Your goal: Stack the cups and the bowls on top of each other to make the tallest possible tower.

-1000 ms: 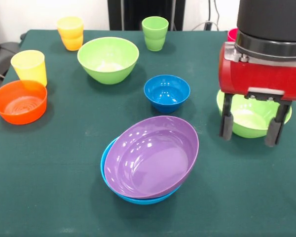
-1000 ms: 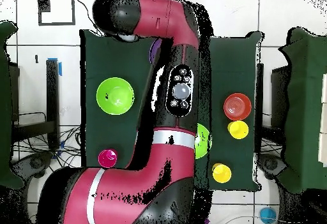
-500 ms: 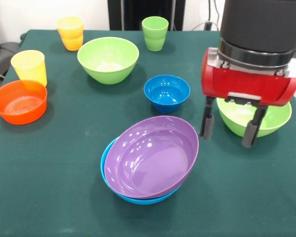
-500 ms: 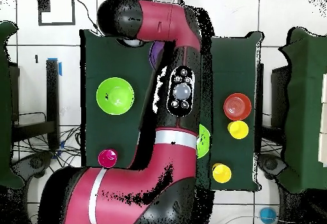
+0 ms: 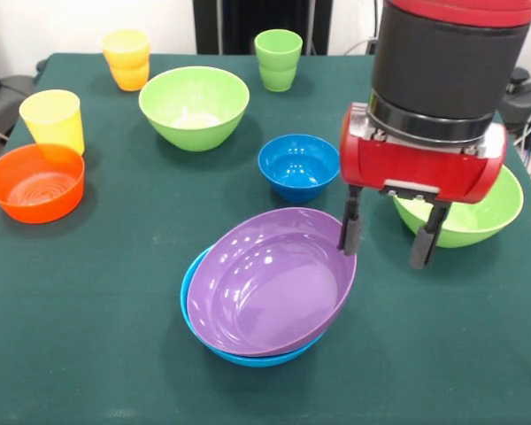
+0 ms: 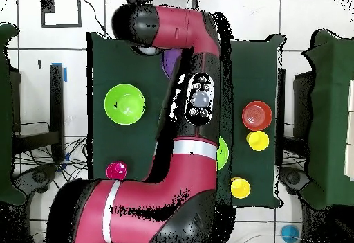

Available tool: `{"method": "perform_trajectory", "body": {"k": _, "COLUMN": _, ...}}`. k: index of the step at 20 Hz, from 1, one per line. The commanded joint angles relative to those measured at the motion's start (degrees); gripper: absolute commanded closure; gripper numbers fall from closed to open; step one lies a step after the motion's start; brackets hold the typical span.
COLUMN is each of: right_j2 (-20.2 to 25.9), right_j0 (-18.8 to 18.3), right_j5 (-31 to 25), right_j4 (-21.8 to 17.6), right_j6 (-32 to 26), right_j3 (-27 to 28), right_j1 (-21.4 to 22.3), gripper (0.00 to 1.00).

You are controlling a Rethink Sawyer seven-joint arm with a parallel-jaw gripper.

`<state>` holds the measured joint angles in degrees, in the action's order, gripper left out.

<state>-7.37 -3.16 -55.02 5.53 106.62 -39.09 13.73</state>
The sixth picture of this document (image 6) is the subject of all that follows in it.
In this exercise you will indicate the black bench with blue tape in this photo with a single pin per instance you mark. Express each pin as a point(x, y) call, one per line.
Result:
point(56, 101)

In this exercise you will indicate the blue bowl on floor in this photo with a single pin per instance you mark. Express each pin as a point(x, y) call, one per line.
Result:
point(289, 233)

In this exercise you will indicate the white boxes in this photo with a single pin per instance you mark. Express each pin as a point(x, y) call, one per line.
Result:
point(350, 143)

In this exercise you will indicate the purple bowl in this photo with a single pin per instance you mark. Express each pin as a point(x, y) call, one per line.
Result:
point(169, 63)

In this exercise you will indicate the green cloth side table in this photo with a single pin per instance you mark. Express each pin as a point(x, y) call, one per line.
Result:
point(332, 115)
point(5, 115)

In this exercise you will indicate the grey square floor frame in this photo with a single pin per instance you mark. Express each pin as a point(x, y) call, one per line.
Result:
point(47, 4)

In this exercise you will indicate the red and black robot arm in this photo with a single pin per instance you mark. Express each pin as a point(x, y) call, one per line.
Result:
point(166, 184)

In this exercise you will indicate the green bowl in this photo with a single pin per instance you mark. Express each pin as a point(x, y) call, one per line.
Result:
point(222, 154)
point(124, 104)

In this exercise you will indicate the yellow orange cup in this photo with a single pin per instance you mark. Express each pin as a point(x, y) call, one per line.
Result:
point(240, 188)

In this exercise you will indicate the orange bowl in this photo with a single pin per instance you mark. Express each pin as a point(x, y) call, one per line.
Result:
point(257, 115)

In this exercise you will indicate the red cup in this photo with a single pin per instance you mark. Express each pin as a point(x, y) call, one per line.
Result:
point(116, 171)

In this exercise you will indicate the dark green table cloth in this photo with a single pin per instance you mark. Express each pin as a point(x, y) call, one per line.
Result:
point(116, 65)

